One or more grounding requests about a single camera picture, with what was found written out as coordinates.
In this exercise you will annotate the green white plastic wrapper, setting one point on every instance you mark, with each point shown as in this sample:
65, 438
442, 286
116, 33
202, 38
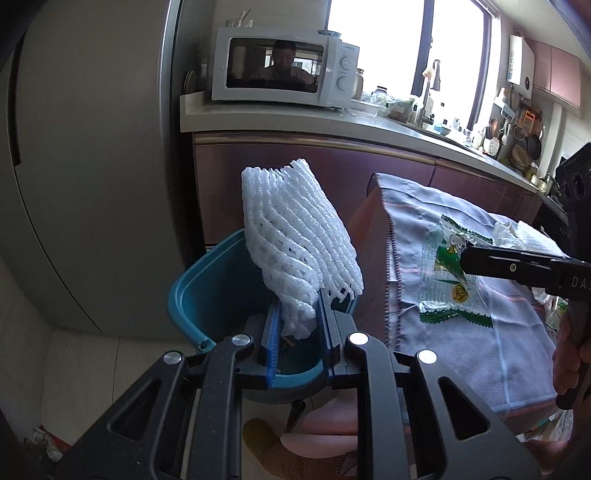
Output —
438, 263

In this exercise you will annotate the black stove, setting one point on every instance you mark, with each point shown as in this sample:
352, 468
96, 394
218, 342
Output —
551, 221

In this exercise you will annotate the dotted white mug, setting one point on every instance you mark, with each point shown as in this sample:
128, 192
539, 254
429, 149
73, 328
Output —
492, 146

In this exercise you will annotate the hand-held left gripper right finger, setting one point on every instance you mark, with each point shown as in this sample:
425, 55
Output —
327, 341

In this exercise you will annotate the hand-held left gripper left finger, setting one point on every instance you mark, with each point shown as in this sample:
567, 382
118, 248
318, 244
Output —
273, 350

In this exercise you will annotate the hanging frying pan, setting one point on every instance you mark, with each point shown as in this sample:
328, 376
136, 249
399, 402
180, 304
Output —
534, 145

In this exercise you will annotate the person's right hand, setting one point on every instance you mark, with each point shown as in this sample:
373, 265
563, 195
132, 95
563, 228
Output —
561, 364

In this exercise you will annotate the round plate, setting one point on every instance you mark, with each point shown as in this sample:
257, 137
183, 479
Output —
190, 83

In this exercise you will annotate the pink wall cabinet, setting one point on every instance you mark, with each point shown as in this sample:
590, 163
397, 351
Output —
554, 69

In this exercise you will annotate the silver refrigerator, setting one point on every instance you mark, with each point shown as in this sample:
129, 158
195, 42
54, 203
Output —
92, 161

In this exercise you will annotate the brown lower kitchen cabinet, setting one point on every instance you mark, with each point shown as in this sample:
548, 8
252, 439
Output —
300, 175

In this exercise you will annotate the white water heater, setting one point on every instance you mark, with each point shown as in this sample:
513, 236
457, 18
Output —
521, 60

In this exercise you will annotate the white foam fruit net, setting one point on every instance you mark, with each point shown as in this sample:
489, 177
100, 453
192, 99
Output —
295, 230

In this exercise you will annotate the white kitchen countertop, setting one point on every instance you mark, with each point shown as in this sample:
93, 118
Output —
277, 120

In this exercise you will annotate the kitchen window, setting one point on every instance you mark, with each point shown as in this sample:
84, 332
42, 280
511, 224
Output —
383, 46

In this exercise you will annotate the white microwave oven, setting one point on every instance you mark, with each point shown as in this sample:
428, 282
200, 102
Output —
332, 69

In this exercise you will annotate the teal plastic bin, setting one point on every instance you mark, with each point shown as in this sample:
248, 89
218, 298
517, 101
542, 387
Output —
207, 295

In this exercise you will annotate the crumpled paper scrap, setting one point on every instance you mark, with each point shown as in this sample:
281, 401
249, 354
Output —
48, 445

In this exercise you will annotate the blue patterned bowl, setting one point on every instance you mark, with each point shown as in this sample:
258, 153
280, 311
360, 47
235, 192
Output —
330, 32

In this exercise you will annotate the pink rounded object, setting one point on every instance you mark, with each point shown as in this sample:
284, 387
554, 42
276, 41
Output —
328, 424

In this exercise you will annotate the white tissue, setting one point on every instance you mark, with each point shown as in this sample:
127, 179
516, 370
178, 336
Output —
508, 230

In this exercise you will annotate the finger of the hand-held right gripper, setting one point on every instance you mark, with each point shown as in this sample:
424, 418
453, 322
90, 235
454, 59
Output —
508, 267

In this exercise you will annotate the metal sink faucet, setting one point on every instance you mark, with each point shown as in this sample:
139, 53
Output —
436, 74

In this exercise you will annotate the grey striped cloth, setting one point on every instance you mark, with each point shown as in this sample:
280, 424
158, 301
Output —
461, 360

